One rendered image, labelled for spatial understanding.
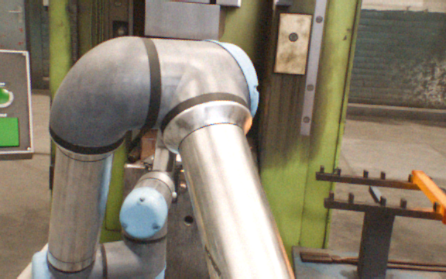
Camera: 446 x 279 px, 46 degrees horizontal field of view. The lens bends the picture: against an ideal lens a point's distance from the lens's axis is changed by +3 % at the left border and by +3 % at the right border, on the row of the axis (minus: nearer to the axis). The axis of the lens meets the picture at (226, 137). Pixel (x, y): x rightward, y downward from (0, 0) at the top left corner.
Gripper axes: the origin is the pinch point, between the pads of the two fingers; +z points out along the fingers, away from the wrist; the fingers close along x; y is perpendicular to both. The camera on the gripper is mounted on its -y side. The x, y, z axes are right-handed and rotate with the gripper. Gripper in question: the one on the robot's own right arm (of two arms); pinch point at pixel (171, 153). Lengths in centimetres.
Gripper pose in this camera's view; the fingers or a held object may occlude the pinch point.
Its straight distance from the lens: 119.7
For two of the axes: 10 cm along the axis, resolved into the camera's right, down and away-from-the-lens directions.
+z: 0.4, -2.2, 9.7
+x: 10.0, 0.7, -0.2
